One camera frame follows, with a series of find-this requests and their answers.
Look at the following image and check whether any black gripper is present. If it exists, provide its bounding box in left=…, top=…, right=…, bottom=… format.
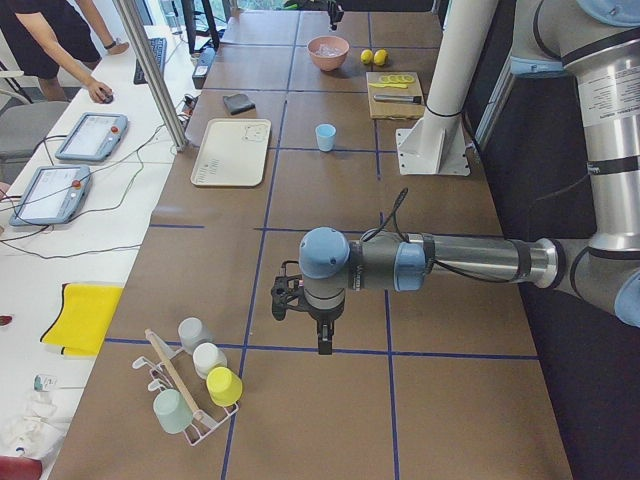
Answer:
left=305, top=292, right=345, bottom=354

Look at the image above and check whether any yellow cup on rack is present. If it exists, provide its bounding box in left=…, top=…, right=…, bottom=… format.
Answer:
left=206, top=366, right=243, bottom=407

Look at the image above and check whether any white cup on rack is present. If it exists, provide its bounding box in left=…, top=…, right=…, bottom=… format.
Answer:
left=192, top=342, right=228, bottom=380

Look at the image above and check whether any grey cup on rack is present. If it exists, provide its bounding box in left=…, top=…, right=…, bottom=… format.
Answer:
left=178, top=317, right=214, bottom=355

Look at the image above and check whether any white cup rack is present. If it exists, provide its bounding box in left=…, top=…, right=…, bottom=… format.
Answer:
left=132, top=342, right=240, bottom=446

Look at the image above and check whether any mint cup on rack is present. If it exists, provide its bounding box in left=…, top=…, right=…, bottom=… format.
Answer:
left=153, top=389, right=192, bottom=434

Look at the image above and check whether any light blue plastic cup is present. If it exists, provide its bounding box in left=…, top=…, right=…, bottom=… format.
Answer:
left=315, top=123, right=337, bottom=152

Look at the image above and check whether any clear ice cubes pile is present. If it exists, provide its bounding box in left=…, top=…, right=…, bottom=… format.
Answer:
left=314, top=43, right=342, bottom=57

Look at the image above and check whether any cream bear tray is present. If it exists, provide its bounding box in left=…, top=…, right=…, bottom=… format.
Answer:
left=190, top=118, right=271, bottom=187

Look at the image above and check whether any yellow cloth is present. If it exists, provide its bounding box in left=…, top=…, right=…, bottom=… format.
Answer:
left=40, top=283, right=123, bottom=357

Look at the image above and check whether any folded grey cloth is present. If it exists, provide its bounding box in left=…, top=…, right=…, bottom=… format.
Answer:
left=223, top=93, right=255, bottom=115

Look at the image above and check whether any wooden cutting board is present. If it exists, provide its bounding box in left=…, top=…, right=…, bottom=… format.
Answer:
left=366, top=72, right=425, bottom=119

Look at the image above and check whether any steel muddler black tip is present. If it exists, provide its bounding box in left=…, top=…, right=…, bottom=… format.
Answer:
left=373, top=94, right=422, bottom=105

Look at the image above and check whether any yellow plastic knife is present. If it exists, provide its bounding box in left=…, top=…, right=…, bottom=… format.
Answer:
left=368, top=82, right=408, bottom=90

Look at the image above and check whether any lower yellow lemon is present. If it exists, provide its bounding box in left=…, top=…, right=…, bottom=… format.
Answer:
left=360, top=49, right=374, bottom=65

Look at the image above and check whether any yellow lemon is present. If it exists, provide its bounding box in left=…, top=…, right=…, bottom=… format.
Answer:
left=360, top=49, right=374, bottom=65
left=373, top=49, right=389, bottom=67

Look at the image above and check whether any pink bowl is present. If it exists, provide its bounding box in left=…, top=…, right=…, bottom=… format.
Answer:
left=307, top=36, right=350, bottom=71

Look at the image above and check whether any upper yellow lemon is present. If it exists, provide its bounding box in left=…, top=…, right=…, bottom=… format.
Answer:
left=373, top=49, right=389, bottom=67

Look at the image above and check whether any black power strip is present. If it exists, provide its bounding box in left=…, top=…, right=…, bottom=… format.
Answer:
left=192, top=47, right=216, bottom=90

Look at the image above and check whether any far teach pendant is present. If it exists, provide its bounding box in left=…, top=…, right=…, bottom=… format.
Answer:
left=55, top=112, right=129, bottom=162

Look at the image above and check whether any teach pendant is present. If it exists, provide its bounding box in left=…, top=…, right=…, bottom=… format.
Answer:
left=9, top=165, right=92, bottom=227
left=55, top=112, right=129, bottom=162

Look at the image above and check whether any near teach pendant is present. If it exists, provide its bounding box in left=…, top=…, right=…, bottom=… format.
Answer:
left=9, top=165, right=92, bottom=227

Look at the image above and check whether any black keyboard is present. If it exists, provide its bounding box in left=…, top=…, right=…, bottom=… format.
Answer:
left=132, top=37, right=168, bottom=85

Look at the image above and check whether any person in black shirt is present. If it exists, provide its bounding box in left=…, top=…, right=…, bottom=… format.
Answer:
left=1, top=1, right=128, bottom=104

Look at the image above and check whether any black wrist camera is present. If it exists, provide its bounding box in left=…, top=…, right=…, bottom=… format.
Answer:
left=270, top=274, right=306, bottom=321

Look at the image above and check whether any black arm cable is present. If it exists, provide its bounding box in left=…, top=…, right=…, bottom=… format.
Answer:
left=360, top=187, right=521, bottom=284

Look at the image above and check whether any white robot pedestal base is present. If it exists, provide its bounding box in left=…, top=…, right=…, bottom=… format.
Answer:
left=396, top=0, right=498, bottom=176

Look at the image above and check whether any aluminium frame post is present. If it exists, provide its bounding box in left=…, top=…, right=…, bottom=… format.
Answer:
left=113, top=0, right=188, bottom=152

